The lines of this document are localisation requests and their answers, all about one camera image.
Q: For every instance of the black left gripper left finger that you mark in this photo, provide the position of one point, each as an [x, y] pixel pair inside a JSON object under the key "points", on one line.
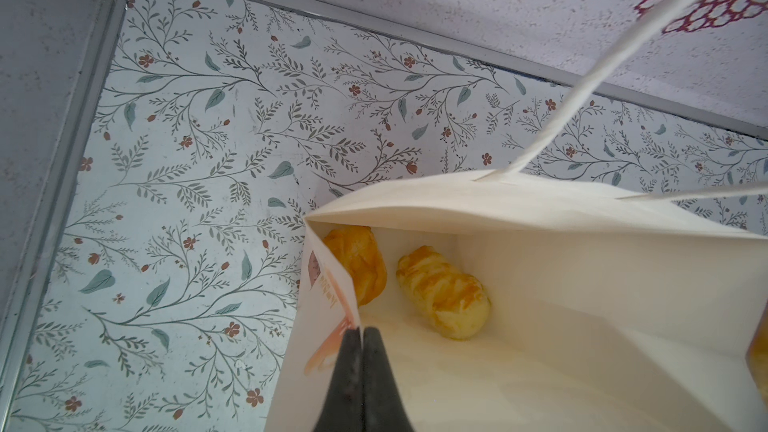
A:
{"points": [[342, 410]]}

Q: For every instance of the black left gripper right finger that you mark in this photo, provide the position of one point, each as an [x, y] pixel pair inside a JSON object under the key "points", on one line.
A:
{"points": [[383, 409]]}

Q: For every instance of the pale yellow fake bread stick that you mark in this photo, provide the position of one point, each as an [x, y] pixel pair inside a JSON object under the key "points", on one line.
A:
{"points": [[454, 303]]}

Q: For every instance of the printed paper bakery bag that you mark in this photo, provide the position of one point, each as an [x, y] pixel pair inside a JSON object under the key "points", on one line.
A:
{"points": [[610, 310]]}

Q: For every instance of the small pale fake bread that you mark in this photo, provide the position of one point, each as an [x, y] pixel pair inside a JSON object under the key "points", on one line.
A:
{"points": [[356, 249]]}

